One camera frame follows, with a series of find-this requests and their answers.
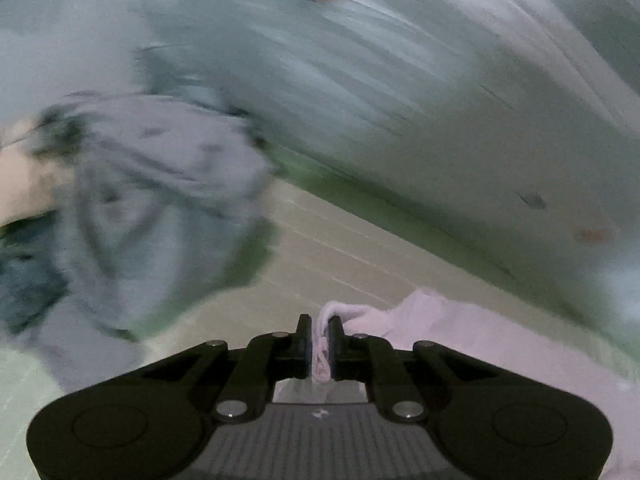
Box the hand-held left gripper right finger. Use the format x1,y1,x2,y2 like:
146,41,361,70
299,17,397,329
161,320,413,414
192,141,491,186
327,315,498,424

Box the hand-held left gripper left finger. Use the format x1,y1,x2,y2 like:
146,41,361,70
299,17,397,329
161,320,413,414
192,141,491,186
144,313,313,424

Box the pale pink garment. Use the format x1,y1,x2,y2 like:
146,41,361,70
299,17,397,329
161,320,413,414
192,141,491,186
277,287,640,480

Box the grey clothes pile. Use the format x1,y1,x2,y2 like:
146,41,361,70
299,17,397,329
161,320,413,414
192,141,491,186
0,91,278,392

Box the green checked bed mat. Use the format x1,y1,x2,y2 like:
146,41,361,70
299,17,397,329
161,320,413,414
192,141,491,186
0,147,621,480

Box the pale green curtain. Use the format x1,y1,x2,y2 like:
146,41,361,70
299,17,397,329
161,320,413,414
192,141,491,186
0,0,640,358

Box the dark teal cloth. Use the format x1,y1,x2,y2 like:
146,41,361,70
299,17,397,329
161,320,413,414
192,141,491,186
0,212,68,333

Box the peach cloth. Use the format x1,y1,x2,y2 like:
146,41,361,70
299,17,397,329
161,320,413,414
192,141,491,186
0,117,76,227

